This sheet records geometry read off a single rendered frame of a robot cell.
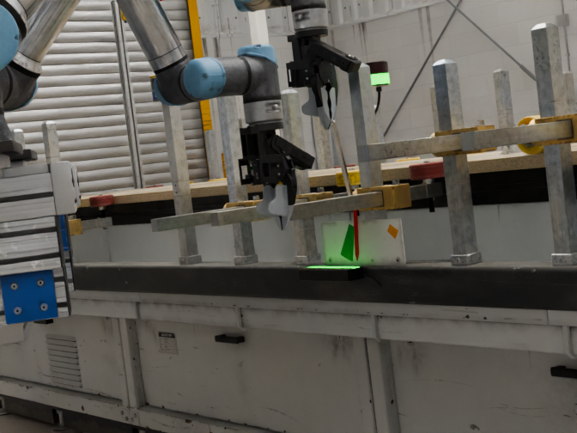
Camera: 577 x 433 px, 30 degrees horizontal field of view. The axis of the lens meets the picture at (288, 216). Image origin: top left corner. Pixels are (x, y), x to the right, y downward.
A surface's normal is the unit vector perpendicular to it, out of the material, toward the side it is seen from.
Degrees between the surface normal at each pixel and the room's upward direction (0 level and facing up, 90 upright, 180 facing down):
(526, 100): 90
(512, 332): 90
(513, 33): 90
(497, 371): 90
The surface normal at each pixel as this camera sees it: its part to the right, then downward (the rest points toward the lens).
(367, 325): -0.78, 0.13
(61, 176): 0.18, 0.03
